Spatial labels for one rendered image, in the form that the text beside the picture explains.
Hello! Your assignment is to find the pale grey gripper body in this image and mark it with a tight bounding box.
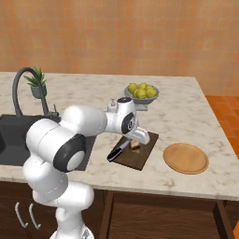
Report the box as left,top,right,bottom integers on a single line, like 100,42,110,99
124,125,151,147

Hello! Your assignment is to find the brown piece of meat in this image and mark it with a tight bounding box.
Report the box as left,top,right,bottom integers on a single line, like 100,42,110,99
129,139,141,151

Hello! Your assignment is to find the dark brown cutting board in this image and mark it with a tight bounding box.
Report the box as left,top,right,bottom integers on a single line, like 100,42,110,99
111,130,160,172

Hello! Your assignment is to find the round wooden plate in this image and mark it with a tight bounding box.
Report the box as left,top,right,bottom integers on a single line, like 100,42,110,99
162,142,210,176

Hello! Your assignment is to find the grey fruit bowl on stand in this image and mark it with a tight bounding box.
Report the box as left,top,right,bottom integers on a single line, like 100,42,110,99
123,85,161,112

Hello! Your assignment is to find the dark wooden cupboard door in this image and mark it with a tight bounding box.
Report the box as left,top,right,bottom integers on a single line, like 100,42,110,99
27,186,105,239
0,181,30,239

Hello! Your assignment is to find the green plant in teal pot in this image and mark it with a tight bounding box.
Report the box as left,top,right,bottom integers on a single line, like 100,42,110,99
22,66,49,100

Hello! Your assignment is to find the dark grey sink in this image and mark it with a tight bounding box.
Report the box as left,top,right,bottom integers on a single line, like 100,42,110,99
0,113,98,172

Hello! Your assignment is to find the black arched tap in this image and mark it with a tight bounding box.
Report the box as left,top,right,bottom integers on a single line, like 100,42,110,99
11,66,62,123

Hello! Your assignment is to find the black-handled knife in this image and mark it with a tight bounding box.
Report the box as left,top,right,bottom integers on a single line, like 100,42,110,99
106,139,131,163

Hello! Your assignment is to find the dark wooden island frame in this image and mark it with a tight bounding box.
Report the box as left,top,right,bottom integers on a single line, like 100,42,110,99
98,190,236,239

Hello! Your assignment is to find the silver cupboard handle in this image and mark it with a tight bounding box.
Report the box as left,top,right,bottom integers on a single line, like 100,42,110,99
14,202,29,230
28,203,42,231

